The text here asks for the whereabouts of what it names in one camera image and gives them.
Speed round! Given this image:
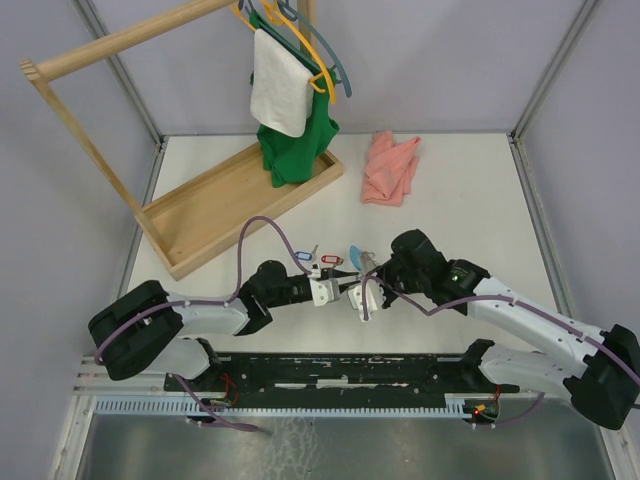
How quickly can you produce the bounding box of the key with red tag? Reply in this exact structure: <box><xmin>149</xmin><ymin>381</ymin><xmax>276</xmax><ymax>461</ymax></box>
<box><xmin>320</xmin><ymin>254</ymin><xmax>344</xmax><ymax>270</ymax></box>

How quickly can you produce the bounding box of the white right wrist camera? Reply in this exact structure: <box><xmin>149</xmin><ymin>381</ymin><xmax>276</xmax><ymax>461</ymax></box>
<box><xmin>347</xmin><ymin>279</ymin><xmax>384</xmax><ymax>322</ymax></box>

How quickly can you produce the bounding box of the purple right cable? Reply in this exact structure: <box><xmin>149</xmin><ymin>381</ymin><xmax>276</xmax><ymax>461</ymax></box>
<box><xmin>360</xmin><ymin>277</ymin><xmax>640</xmax><ymax>429</ymax></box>

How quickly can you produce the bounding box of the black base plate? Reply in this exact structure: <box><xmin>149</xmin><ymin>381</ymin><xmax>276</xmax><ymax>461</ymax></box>
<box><xmin>187</xmin><ymin>352</ymin><xmax>519</xmax><ymax>407</ymax></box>

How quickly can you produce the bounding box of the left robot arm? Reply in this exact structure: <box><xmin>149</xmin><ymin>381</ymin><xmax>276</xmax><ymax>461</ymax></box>
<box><xmin>88</xmin><ymin>260</ymin><xmax>358</xmax><ymax>390</ymax></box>

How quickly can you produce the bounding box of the pink cloth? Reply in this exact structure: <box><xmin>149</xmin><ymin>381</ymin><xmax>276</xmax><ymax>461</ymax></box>
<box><xmin>360</xmin><ymin>131</ymin><xmax>421</xmax><ymax>207</ymax></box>

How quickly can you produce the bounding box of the aluminium frame rail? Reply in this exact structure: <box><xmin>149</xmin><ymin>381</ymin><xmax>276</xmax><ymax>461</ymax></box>
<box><xmin>71</xmin><ymin>0</ymin><xmax>164</xmax><ymax>145</ymax></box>

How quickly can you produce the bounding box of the yellow hanger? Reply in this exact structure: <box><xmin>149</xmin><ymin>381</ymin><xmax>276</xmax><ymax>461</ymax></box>
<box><xmin>232</xmin><ymin>0</ymin><xmax>339</xmax><ymax>105</ymax></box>

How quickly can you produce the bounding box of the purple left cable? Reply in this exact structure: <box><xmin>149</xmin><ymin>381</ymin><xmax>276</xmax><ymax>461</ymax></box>
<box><xmin>94</xmin><ymin>215</ymin><xmax>321</xmax><ymax>432</ymax></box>

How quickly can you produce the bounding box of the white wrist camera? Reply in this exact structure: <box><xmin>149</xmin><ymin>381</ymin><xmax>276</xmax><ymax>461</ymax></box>
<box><xmin>309</xmin><ymin>278</ymin><xmax>340</xmax><ymax>307</ymax></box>
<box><xmin>347</xmin><ymin>279</ymin><xmax>384</xmax><ymax>322</ymax></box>

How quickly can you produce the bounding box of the white towel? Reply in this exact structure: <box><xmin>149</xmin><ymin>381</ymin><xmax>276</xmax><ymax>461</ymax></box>
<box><xmin>250</xmin><ymin>29</ymin><xmax>314</xmax><ymax>138</ymax></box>

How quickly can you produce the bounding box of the grey-blue hanger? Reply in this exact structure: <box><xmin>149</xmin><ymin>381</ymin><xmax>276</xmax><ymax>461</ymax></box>
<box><xmin>229</xmin><ymin>1</ymin><xmax>353</xmax><ymax>98</ymax></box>

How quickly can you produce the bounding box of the green shirt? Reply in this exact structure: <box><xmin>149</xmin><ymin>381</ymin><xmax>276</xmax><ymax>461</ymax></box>
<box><xmin>249</xmin><ymin>11</ymin><xmax>339</xmax><ymax>188</ymax></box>

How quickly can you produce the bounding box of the white cable duct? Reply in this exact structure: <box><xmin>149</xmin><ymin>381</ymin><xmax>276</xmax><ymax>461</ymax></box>
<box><xmin>94</xmin><ymin>394</ymin><xmax>470</xmax><ymax>418</ymax></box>

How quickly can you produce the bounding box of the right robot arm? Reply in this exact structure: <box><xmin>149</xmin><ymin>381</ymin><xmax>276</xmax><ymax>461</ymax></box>
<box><xmin>356</xmin><ymin>229</ymin><xmax>639</xmax><ymax>430</ymax></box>

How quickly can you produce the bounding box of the key with blue window tag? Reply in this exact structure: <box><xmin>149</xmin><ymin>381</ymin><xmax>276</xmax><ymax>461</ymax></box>
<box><xmin>295</xmin><ymin>244</ymin><xmax>319</xmax><ymax>263</ymax></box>

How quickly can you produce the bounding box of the purple cable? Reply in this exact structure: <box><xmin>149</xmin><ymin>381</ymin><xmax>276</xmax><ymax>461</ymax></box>
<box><xmin>94</xmin><ymin>215</ymin><xmax>321</xmax><ymax>432</ymax></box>
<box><xmin>360</xmin><ymin>277</ymin><xmax>640</xmax><ymax>429</ymax></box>

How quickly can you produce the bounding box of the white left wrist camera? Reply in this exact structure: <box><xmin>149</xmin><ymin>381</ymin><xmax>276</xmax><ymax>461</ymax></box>
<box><xmin>309</xmin><ymin>278</ymin><xmax>340</xmax><ymax>307</ymax></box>

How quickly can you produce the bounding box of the wooden clothes rack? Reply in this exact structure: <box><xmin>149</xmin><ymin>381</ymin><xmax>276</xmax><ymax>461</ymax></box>
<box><xmin>20</xmin><ymin>1</ymin><xmax>344</xmax><ymax>281</ymax></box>

